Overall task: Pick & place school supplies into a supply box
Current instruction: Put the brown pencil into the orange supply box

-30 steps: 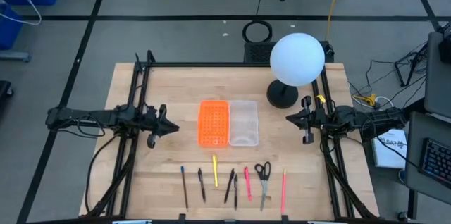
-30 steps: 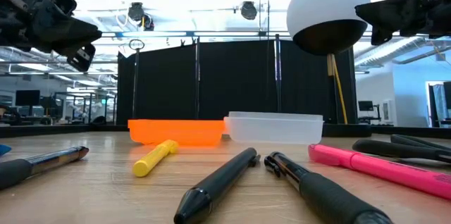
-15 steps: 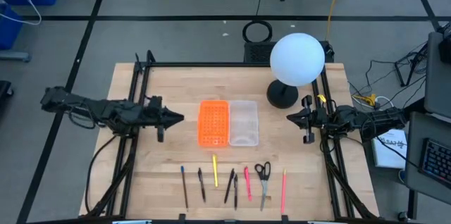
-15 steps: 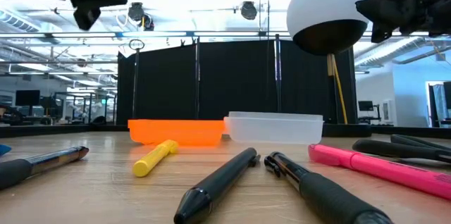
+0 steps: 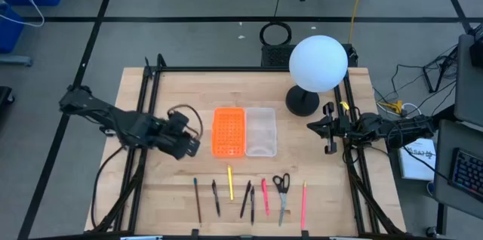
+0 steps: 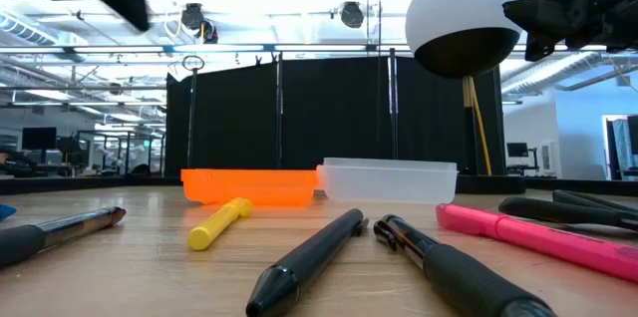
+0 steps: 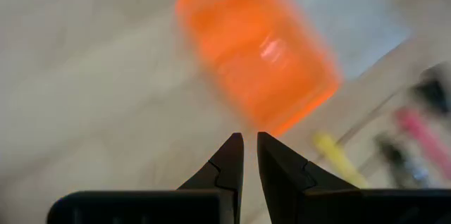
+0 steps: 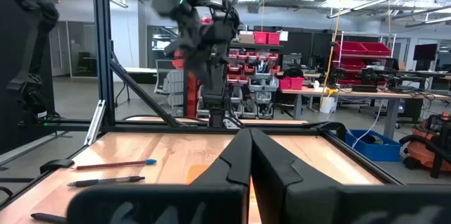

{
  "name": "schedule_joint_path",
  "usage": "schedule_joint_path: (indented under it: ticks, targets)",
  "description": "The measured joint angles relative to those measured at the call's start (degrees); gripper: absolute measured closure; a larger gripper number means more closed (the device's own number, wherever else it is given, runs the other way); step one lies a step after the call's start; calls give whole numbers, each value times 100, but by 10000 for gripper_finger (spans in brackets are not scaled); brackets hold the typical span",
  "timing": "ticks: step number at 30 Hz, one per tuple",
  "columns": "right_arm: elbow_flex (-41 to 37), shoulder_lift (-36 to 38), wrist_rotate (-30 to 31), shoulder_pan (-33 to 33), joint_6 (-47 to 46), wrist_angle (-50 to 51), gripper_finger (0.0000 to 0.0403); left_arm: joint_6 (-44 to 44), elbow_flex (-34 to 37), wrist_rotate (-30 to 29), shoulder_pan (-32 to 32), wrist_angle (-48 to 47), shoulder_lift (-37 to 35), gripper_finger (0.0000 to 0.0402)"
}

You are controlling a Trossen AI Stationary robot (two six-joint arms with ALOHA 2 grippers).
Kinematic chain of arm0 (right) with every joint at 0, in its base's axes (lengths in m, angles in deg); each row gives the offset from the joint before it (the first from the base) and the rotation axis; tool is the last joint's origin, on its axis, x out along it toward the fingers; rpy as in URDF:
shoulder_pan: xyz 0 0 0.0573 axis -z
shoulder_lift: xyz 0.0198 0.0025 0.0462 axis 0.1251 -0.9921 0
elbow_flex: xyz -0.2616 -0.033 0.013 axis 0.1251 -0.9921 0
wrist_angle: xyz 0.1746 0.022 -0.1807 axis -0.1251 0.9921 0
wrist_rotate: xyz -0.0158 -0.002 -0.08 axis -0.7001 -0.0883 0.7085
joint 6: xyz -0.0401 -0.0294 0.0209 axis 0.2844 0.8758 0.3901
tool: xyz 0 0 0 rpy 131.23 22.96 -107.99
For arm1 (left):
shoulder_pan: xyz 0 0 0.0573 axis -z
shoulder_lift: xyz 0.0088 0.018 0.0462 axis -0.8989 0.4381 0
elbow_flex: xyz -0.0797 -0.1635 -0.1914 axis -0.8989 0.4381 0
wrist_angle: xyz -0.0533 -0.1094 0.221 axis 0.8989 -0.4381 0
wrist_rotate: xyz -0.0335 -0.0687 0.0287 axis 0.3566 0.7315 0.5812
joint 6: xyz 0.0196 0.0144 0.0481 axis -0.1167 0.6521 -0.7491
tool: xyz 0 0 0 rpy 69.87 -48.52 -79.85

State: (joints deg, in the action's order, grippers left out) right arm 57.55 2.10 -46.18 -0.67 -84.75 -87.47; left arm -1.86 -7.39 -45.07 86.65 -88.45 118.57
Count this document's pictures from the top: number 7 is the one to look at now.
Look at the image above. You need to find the pink highlighter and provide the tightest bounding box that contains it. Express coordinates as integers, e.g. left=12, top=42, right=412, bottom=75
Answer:
left=393, top=106, right=451, bottom=180

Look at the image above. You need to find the black pen with rubber grip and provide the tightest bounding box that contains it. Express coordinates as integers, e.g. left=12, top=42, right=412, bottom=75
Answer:
left=373, top=132, right=431, bottom=189

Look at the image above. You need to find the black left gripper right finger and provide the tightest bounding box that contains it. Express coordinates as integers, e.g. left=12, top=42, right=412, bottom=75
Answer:
left=257, top=131, right=451, bottom=224

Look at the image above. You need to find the orange perforated plastic lid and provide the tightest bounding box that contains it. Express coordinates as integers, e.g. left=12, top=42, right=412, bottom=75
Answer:
left=175, top=0, right=343, bottom=138

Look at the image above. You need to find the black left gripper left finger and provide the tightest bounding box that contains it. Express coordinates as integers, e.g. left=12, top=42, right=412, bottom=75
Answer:
left=47, top=132, right=245, bottom=224

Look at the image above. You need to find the yellow highlighter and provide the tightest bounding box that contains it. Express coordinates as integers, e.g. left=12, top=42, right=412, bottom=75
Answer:
left=311, top=131, right=370, bottom=189

